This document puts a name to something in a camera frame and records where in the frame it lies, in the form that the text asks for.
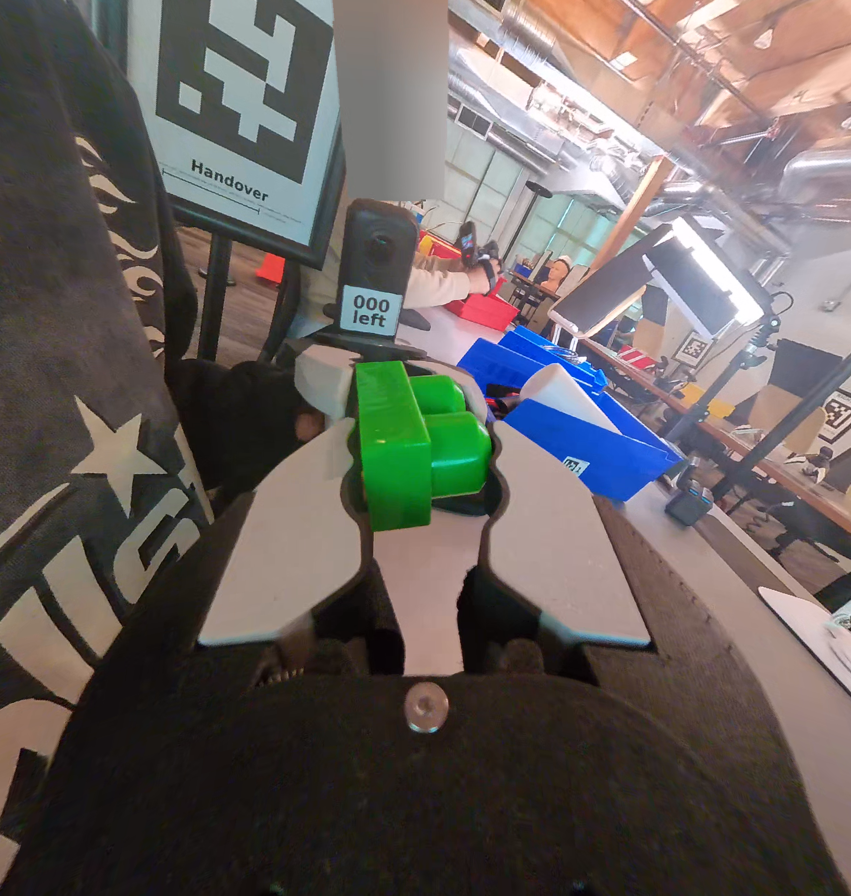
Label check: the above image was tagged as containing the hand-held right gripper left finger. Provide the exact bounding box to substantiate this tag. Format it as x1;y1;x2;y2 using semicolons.
196;417;365;646

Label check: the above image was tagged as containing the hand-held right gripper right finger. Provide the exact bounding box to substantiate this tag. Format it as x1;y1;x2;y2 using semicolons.
476;420;652;648

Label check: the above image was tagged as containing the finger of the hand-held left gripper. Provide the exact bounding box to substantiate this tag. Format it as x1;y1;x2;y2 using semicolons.
294;349;361;422
459;374;494;426

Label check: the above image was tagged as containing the green cross-shaped plastic block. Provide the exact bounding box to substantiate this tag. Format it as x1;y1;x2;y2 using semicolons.
347;359;491;533

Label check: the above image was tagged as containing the blue plastic storage bin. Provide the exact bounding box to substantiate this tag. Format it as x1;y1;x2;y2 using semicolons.
502;388;687;503
457;325;608;408

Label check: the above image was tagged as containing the small black device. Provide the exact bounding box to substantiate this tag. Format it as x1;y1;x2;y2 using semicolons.
665;455;715;527

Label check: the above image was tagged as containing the black panel with pale edge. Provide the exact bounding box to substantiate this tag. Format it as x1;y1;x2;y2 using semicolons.
548;224;675;338

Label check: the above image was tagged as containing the black disc floor stand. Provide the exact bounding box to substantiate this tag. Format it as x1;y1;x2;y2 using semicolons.
501;180;554;263

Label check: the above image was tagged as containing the studio light panel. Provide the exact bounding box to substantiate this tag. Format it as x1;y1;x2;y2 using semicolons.
642;216;773;338

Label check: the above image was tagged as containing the black framed marker sign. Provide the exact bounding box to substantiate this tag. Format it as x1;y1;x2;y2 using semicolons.
126;0;347;366

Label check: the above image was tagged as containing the silver ventilation duct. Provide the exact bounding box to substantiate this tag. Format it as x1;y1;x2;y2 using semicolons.
446;0;650;211

